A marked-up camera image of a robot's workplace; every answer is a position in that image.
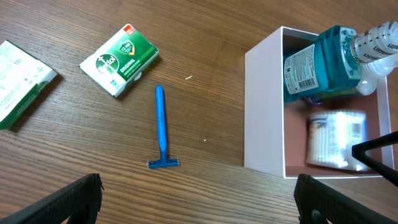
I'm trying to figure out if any white lidded jar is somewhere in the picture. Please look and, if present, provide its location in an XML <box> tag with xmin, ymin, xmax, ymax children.
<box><xmin>307</xmin><ymin>110</ymin><xmax>369</xmax><ymax>172</ymax></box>

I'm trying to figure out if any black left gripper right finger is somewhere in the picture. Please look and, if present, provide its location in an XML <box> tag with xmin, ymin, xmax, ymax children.
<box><xmin>294</xmin><ymin>174</ymin><xmax>395</xmax><ymax>224</ymax></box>

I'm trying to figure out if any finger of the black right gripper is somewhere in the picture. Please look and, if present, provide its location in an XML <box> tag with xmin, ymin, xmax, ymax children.
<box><xmin>352</xmin><ymin>131</ymin><xmax>398</xmax><ymax>186</ymax></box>

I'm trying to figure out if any white cardboard box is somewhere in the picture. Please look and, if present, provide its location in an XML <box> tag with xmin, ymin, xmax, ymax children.
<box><xmin>244</xmin><ymin>27</ymin><xmax>391</xmax><ymax>179</ymax></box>

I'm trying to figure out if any green white packet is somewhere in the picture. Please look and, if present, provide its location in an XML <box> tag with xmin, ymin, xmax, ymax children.
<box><xmin>79</xmin><ymin>24</ymin><xmax>159</xmax><ymax>98</ymax></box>

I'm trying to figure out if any blue disposable razor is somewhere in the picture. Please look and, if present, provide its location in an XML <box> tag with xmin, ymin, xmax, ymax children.
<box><xmin>147</xmin><ymin>85</ymin><xmax>179</xmax><ymax>169</ymax></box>

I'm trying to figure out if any teal liquid bottle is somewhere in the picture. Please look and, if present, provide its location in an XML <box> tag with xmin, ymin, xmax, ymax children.
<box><xmin>283</xmin><ymin>26</ymin><xmax>361</xmax><ymax>103</ymax></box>

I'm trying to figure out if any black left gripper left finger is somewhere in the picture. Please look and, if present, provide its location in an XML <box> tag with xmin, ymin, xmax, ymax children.
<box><xmin>1</xmin><ymin>173</ymin><xmax>103</xmax><ymax>224</ymax></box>

